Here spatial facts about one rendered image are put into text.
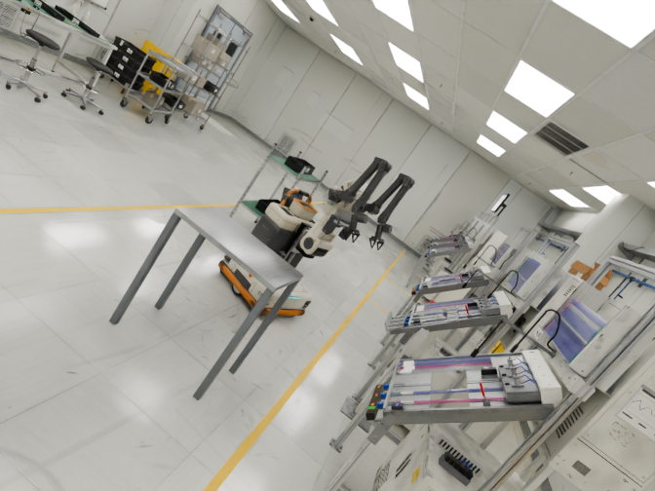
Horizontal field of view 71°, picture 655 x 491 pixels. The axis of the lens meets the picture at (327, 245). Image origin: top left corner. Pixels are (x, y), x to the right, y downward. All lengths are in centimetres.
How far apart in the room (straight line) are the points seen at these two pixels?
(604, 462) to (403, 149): 1067
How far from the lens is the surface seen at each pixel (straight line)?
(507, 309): 356
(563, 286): 357
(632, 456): 234
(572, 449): 228
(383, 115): 1253
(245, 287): 386
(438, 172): 1225
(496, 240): 819
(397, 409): 217
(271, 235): 380
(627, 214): 695
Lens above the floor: 164
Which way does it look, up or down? 13 degrees down
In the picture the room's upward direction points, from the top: 35 degrees clockwise
